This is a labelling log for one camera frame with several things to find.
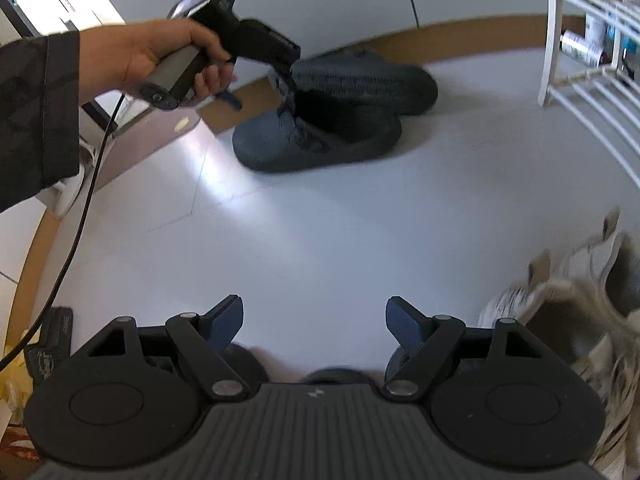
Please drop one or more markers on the person's left hand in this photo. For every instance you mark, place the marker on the person's left hand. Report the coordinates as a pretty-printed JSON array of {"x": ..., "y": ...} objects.
[{"x": 130, "y": 55}]

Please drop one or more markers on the black printed slide sandal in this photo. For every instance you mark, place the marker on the black printed slide sandal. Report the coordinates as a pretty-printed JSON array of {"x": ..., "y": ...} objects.
[{"x": 50, "y": 345}]

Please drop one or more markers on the white shoe rack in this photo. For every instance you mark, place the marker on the white shoe rack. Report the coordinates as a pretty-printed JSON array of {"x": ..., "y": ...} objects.
[{"x": 550, "y": 35}]

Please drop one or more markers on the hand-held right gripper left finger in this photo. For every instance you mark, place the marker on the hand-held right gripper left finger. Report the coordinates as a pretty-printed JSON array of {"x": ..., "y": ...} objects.
[{"x": 226, "y": 322}]

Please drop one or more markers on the white bottle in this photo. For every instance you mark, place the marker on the white bottle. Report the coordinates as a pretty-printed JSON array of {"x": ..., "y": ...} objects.
[{"x": 577, "y": 47}]

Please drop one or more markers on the red and white paper bag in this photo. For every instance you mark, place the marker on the red and white paper bag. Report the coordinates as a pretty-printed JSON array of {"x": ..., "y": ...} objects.
[{"x": 15, "y": 455}]

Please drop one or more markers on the person's left forearm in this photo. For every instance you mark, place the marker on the person's left forearm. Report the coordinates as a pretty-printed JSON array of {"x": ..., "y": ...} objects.
[{"x": 35, "y": 110}]

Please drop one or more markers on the black sneaker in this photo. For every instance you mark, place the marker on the black sneaker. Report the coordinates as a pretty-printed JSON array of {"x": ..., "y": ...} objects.
[
  {"x": 380, "y": 85},
  {"x": 280, "y": 140}
]

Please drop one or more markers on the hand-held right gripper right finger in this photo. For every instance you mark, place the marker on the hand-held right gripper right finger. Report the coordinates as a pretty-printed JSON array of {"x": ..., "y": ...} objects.
[{"x": 406, "y": 324}]

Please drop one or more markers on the white lace-up sneaker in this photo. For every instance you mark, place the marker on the white lace-up sneaker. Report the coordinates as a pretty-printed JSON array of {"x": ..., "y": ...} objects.
[
  {"x": 620, "y": 410},
  {"x": 565, "y": 300}
]

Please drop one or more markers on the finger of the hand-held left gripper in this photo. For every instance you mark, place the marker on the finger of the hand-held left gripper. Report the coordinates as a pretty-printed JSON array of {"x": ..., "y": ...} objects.
[
  {"x": 230, "y": 100},
  {"x": 285, "y": 85}
]

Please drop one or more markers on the black chunky clog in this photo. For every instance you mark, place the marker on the black chunky clog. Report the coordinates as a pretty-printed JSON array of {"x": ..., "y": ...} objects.
[
  {"x": 250, "y": 365},
  {"x": 335, "y": 376}
]

